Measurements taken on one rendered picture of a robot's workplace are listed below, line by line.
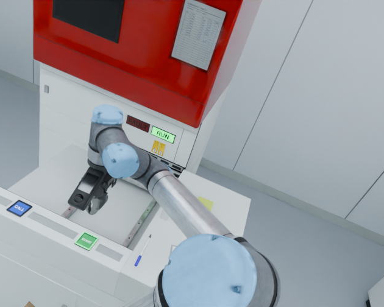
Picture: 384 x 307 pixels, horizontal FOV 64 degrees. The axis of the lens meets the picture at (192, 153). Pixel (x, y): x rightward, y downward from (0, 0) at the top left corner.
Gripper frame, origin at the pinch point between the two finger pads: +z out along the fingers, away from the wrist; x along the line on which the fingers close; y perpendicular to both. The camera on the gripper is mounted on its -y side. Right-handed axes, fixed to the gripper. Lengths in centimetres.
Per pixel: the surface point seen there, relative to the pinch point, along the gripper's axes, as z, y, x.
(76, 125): 17, 59, 44
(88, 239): 14.2, 1.6, -0.1
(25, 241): 22.7, -4.0, 19.8
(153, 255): 14.2, 6.7, -21.8
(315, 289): 111, 115, -135
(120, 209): 28.7, 31.9, 2.3
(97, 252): 14.7, -1.1, -5.3
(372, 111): -6, 207, -125
